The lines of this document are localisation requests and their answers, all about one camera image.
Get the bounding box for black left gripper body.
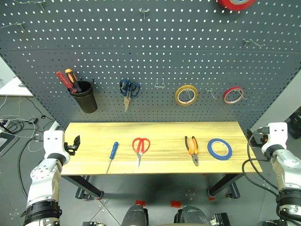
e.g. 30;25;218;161
63;142;77;156

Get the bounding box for black flat floor tray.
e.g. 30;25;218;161
0;132;20;156

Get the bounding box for orange black handled screwdriver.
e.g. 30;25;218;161
64;68;83;93

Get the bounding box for black plastic cup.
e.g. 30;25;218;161
68;81;98;114

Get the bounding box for small red tape roll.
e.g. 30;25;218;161
222;86;245;105

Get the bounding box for blue handled screwdriver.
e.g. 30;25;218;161
105;141;119;175

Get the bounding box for blue handled scissors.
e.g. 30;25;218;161
119;79;141;113

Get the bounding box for red handled scissors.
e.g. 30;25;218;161
132;137;151;170

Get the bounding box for metal double peg hook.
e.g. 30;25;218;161
205;88;218;100

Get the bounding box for yellow tape roll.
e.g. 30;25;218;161
174;84;199;106

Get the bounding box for blue tape roll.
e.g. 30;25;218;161
207;138;233;161

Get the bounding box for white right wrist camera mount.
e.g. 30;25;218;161
261;122;288;153

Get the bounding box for black table leg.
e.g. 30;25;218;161
62;175;104;200
206;173;244;200

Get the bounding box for red handled screwdriver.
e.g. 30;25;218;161
55;71;78;94

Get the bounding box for floor cable bundle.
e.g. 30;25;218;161
0;114;40;139

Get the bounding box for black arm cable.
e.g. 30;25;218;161
242;127;301;222
18;137;44;199

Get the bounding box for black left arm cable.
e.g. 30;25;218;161
18;137;44;199

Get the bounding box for grey metal pegboard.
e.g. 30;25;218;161
0;0;301;135

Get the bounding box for large red tape roll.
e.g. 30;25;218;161
216;0;257;12

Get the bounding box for orange black pliers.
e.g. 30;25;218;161
184;136;200;167

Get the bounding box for white side table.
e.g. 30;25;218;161
0;76;34;97

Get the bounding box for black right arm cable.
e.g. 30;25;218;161
242;127;301;222

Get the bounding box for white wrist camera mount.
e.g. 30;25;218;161
261;122;288;153
43;130;71;161

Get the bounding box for dark rounded robot part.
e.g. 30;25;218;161
174;205;210;226
122;204;149;226

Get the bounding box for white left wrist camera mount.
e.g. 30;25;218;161
43;130;71;161

